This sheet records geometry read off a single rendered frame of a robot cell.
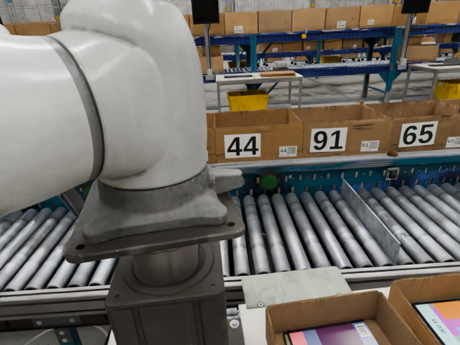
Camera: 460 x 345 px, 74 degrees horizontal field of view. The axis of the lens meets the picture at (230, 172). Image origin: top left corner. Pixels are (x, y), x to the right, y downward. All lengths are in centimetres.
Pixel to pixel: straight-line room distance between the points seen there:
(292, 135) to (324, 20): 480
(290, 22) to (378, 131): 459
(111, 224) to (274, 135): 105
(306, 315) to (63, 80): 71
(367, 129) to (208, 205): 116
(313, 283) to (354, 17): 562
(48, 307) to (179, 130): 86
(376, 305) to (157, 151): 69
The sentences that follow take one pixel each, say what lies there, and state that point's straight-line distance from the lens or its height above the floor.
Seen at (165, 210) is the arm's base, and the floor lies 122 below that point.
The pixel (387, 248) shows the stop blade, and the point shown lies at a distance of 116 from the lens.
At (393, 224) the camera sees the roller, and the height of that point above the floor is 75.
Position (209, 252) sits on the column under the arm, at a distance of 55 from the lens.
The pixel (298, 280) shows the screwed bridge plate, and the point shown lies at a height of 75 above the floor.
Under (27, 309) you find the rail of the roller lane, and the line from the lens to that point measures 116.
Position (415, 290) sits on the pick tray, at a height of 81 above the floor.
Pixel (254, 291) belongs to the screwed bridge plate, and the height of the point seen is 75.
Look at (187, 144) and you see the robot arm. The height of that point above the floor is 130.
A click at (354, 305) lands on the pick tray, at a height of 81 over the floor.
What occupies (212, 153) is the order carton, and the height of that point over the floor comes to 93.
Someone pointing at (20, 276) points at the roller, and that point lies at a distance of 123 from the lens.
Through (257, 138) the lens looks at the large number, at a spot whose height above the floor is 99.
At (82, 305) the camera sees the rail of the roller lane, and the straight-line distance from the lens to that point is 108.
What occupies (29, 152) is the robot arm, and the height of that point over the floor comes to 134.
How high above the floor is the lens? 142
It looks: 25 degrees down
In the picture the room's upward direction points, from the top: 3 degrees counter-clockwise
